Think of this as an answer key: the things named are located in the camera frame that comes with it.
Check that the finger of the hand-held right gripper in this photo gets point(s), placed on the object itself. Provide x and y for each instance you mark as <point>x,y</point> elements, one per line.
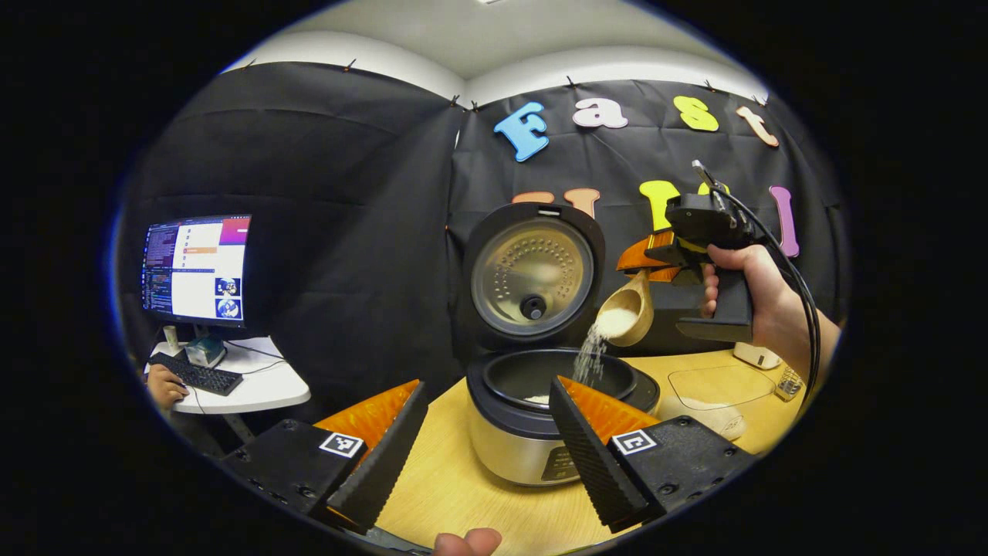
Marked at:
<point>665,274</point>
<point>641,253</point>

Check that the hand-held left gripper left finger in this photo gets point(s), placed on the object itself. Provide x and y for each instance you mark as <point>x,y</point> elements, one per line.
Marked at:
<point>378,471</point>

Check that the wooden spoon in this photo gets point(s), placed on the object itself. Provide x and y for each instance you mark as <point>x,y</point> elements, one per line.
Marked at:
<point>634,309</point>

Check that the clear plastic container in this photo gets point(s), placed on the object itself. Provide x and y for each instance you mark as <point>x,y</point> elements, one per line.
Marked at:
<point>718,382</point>

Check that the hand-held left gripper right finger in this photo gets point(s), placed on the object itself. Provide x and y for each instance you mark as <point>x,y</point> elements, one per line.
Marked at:
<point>590,463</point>

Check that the black keyboard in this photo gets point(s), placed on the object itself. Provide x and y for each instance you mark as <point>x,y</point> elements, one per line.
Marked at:
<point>201,376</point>

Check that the black backdrop cloth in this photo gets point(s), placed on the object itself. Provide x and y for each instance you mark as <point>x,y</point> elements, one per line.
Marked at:
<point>347,232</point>

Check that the black silver rice cooker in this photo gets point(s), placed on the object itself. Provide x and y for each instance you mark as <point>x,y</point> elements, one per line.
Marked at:
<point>509,448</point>

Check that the white side table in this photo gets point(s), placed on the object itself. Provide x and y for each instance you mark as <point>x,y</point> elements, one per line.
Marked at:
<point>270,386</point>

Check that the computer monitor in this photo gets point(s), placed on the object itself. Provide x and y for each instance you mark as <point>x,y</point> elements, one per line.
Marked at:
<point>193,270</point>

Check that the small teal box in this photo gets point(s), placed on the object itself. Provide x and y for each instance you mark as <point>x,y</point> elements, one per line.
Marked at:
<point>204,351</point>

